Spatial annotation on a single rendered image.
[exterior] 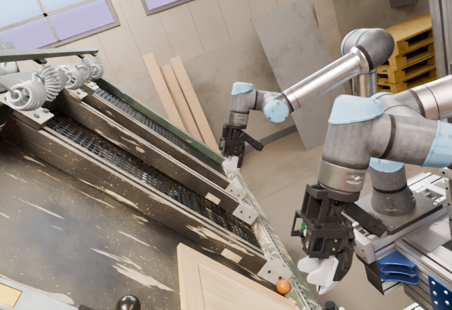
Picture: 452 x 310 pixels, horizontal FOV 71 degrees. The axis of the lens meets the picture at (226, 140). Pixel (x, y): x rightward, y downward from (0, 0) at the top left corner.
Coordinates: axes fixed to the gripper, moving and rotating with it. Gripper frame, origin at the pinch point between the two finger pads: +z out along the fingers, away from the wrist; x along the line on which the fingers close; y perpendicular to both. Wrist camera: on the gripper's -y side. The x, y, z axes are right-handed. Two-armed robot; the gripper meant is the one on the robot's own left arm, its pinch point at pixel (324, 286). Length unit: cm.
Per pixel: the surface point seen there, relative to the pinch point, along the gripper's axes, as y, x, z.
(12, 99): 63, -37, -23
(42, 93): 59, -43, -25
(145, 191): 31, -52, 4
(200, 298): 17.1, -22.6, 20.2
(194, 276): 17.6, -29.9, 19.4
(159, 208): 27, -52, 10
